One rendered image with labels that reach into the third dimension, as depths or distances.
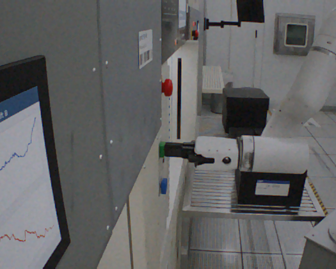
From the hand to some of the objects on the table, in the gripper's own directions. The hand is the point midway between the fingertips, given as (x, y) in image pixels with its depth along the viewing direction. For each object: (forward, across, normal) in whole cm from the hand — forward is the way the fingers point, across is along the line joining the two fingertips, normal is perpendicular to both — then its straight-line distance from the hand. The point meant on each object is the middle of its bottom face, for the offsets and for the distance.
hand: (173, 149), depth 76 cm
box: (-33, -148, +44) cm, 158 cm away
